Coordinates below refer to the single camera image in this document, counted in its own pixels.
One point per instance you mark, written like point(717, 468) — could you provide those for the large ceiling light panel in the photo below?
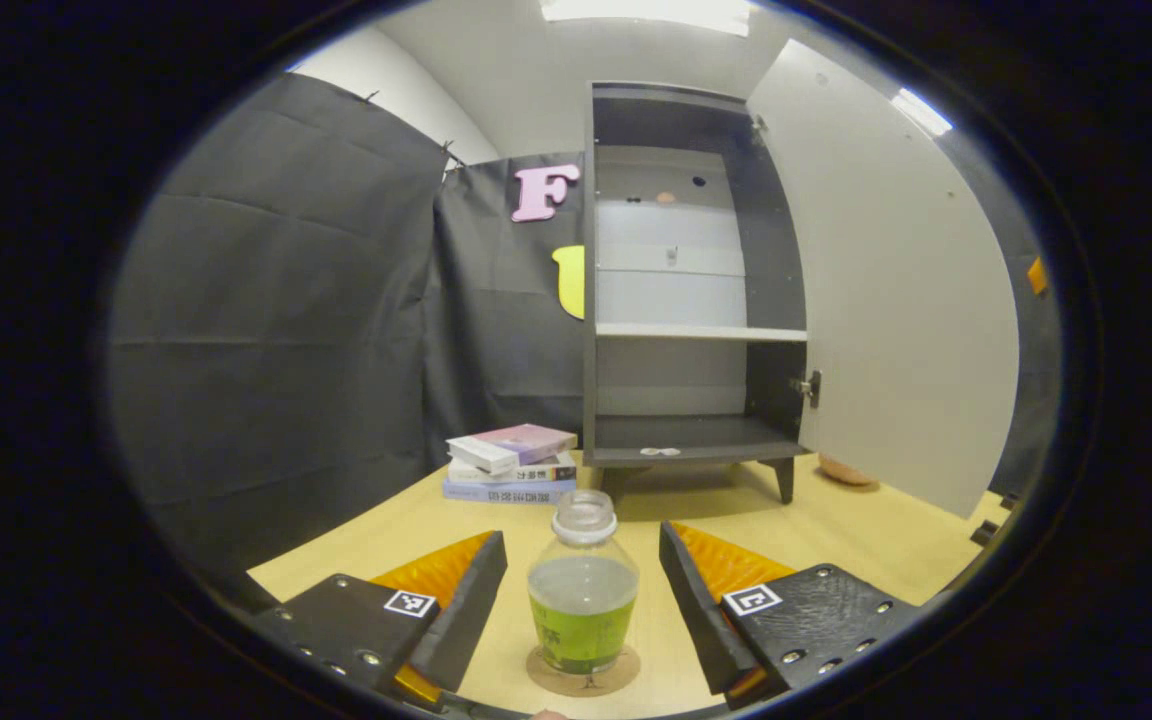
point(646, 12)

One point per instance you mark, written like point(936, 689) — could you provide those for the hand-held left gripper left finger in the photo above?
point(466, 615)

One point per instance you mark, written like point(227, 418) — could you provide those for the round brown coaster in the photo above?
point(586, 686)

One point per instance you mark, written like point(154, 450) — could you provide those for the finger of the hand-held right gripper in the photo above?
point(1037, 276)

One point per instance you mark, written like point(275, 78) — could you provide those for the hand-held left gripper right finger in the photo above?
point(701, 615)

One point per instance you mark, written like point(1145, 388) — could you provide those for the metal door hinge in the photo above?
point(810, 388)
point(759, 123)

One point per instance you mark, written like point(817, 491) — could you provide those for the clear bottle with green label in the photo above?
point(581, 600)

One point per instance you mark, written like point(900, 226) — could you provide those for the blue book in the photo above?
point(506, 492)

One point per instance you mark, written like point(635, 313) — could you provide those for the grey cabinet door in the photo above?
point(896, 300)

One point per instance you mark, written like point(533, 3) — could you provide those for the pink and white book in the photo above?
point(516, 445)

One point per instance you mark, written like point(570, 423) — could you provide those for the white book with dark spine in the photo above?
point(536, 472)

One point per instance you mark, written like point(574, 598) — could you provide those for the white cabinet shelf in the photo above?
point(696, 331)

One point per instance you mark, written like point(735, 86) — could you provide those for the dark grey cabinet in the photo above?
point(686, 435)

